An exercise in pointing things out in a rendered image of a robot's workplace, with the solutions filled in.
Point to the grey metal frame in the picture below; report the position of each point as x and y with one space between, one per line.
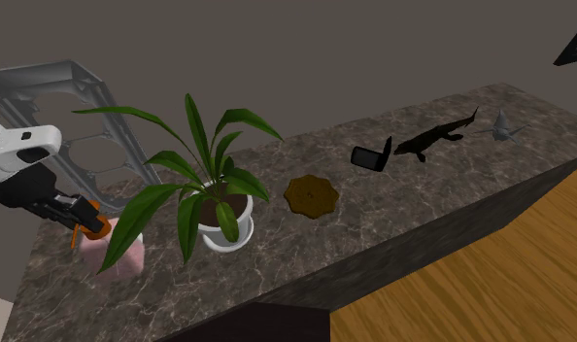
106 113

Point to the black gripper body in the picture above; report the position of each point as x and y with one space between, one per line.
21 189

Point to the green plant in white pot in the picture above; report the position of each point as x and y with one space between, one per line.
222 208

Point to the black flip phone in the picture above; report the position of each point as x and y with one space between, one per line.
368 157

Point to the brown scalloped round cookie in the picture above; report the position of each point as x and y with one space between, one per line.
311 196

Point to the grey shark figure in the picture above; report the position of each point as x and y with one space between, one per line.
501 128

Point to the pink spray bottle orange cap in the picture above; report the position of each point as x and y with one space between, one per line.
127 258

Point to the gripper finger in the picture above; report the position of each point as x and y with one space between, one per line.
66 219
82 206

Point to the black crocodile figure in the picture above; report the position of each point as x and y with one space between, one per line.
426 140

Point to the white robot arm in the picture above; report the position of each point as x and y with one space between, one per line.
4 149

